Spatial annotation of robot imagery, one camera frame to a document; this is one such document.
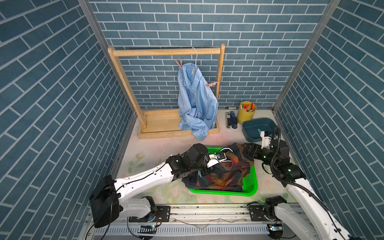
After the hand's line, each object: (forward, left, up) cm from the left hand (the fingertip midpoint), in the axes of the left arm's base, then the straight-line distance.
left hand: (220, 164), depth 73 cm
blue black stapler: (+40, -16, -12) cm, 44 cm away
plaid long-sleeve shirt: (-3, -6, -9) cm, 11 cm away
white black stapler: (+39, -12, -12) cm, 43 cm away
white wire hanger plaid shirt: (-3, -1, +10) cm, 10 cm away
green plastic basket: (-6, -18, -16) cm, 25 cm away
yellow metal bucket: (+42, -23, -5) cm, 48 cm away
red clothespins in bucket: (+45, -23, -4) cm, 51 cm away
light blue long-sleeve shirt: (+40, +11, +4) cm, 41 cm away
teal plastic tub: (+36, -28, -15) cm, 48 cm away
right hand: (+10, -16, +2) cm, 19 cm away
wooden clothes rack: (+42, +41, -19) cm, 62 cm away
